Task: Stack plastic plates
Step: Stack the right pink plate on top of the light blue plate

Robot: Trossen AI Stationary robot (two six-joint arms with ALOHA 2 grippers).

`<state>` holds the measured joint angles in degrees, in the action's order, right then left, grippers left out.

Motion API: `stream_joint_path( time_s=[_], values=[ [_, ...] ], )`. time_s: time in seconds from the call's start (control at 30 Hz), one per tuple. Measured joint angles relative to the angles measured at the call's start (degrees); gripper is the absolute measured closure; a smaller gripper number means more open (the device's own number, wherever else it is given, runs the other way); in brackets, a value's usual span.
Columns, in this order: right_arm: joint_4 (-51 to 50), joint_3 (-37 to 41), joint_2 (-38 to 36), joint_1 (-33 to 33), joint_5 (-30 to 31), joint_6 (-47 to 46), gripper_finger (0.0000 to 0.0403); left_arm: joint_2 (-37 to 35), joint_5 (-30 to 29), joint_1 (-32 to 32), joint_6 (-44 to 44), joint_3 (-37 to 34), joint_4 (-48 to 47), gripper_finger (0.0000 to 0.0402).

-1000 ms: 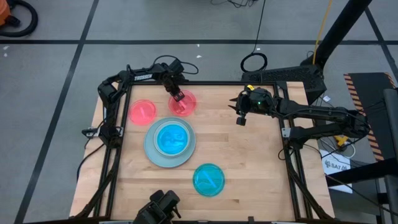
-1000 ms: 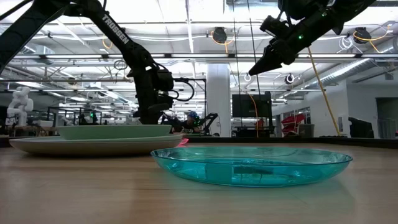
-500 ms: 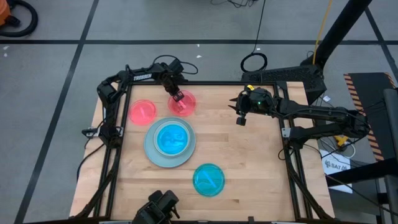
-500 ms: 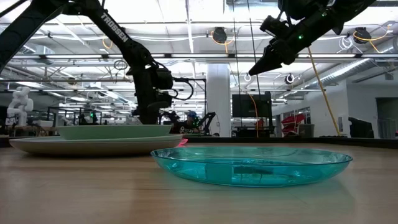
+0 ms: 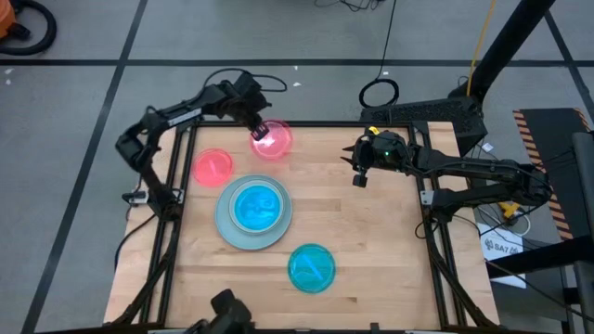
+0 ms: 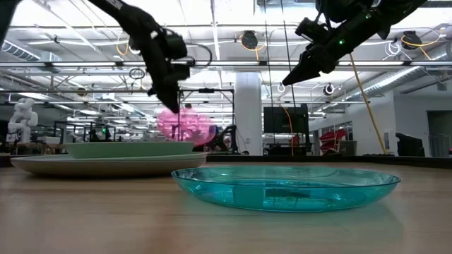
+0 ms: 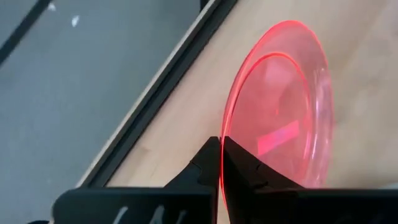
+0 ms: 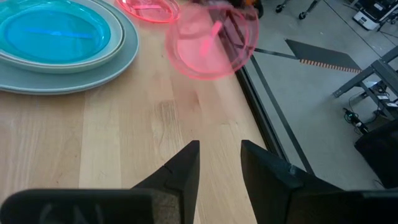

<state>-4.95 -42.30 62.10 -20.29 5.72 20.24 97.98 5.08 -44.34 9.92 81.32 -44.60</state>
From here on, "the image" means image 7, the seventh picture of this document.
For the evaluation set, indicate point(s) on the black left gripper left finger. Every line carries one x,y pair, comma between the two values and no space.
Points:
174,205

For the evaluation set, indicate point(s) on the small red plastic plate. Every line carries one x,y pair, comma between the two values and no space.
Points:
280,93

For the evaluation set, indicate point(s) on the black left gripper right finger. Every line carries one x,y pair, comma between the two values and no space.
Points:
255,193

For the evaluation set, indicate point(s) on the black table frame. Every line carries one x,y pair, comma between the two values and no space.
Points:
169,81

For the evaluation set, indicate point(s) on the white floor scrap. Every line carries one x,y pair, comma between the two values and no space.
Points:
74,20
51,6

